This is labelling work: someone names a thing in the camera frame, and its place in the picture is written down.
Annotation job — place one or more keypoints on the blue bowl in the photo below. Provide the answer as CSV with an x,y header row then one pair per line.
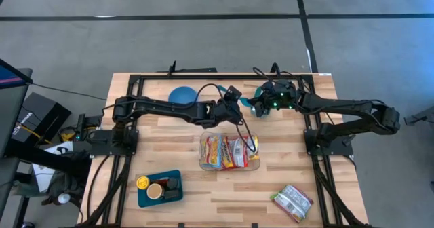
x,y
181,95

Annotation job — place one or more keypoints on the teal plastic basket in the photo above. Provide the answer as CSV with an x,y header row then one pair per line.
x,y
258,92

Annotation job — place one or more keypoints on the clear plastic bin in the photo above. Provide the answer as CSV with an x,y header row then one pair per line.
x,y
203,167

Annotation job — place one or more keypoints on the white paper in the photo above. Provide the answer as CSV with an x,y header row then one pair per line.
x,y
42,178

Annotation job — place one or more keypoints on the black-lid spice jar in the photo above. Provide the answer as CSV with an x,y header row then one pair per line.
x,y
172,183

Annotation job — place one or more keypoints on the yellow-lid jar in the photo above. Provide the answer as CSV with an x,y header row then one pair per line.
x,y
143,182

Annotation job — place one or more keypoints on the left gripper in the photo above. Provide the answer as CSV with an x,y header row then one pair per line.
x,y
223,109

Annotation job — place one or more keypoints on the white round cap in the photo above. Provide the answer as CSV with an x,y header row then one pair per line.
x,y
63,198

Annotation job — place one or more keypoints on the teal rectangular tray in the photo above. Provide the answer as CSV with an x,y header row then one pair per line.
x,y
142,201

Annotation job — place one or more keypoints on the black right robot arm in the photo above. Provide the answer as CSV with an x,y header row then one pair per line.
x,y
339,107

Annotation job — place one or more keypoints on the yellow chicken ramen packet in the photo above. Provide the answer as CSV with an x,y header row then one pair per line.
x,y
253,153

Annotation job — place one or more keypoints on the silver green snack packet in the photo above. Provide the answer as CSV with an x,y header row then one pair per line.
x,y
291,202

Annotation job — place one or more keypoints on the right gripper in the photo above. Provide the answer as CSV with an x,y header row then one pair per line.
x,y
281,94

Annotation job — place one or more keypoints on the black computer case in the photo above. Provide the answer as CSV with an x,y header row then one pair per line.
x,y
37,109

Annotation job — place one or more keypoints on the dark green backpack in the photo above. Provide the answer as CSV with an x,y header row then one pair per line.
x,y
68,187

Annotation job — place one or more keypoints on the computer monitor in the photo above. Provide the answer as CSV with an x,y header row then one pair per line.
x,y
10,75

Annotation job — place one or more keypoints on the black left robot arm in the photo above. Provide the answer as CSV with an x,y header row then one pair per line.
x,y
162,107

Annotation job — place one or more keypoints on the red Maruchan ramen packet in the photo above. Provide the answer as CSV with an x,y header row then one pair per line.
x,y
227,153
240,151

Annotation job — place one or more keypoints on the blue ramen packet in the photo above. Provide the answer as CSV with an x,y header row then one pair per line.
x,y
212,151

